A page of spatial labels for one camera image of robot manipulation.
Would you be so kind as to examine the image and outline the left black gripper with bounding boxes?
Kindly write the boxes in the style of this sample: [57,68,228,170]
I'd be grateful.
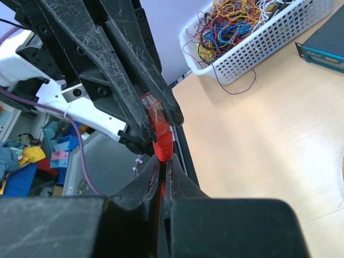
[16,1,184,141]

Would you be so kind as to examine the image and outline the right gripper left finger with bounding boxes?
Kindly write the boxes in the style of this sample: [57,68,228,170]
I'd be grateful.
[1,156,161,257]

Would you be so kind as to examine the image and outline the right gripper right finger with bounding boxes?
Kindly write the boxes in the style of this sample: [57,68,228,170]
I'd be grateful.
[161,157,310,257]

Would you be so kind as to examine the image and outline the red ethernet cable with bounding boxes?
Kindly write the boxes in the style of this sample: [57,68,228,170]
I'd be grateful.
[139,91,174,205]

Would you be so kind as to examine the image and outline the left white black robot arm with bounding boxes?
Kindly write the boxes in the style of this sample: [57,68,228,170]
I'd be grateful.
[1,1,184,153]

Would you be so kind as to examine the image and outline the colourful clutter beyond table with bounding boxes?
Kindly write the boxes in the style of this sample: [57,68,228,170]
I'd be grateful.
[1,118,83,197]

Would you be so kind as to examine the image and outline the white perforated plastic basket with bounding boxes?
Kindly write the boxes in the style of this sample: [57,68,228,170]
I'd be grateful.
[179,1,335,85]

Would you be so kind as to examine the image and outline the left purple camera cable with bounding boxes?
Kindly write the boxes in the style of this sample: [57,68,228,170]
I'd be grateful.
[0,26,151,197]

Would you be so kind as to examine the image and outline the dark blue network switch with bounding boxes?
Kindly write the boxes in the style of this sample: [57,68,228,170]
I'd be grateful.
[295,6,343,73]

